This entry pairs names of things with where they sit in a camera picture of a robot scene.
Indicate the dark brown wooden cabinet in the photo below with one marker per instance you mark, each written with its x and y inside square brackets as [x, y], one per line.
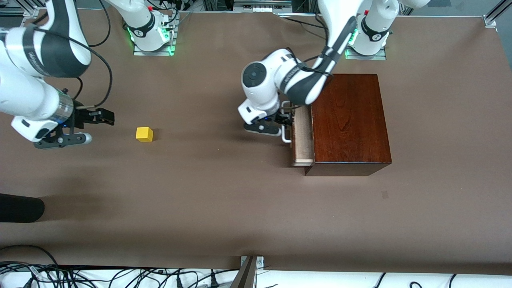
[348, 120]

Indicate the grey electronics box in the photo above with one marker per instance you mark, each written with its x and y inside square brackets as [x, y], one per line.
[260, 4]

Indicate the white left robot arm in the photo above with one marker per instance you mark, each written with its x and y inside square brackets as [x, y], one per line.
[262, 90]

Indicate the black rounded object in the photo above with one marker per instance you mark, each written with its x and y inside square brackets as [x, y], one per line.
[20, 208]

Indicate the yellow block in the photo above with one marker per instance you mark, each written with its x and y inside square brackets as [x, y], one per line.
[144, 134]

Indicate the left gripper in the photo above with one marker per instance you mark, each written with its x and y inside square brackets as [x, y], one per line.
[277, 118]

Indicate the aluminium frame profile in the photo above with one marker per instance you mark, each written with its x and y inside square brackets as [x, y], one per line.
[496, 14]
[24, 10]

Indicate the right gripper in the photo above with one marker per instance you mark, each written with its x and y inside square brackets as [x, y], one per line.
[82, 117]

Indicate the grey angled metal strut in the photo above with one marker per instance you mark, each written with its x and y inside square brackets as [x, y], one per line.
[244, 276]

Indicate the silver corner bracket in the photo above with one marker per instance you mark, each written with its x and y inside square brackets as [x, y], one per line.
[260, 262]

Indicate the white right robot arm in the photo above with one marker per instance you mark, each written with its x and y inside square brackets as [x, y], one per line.
[36, 96]

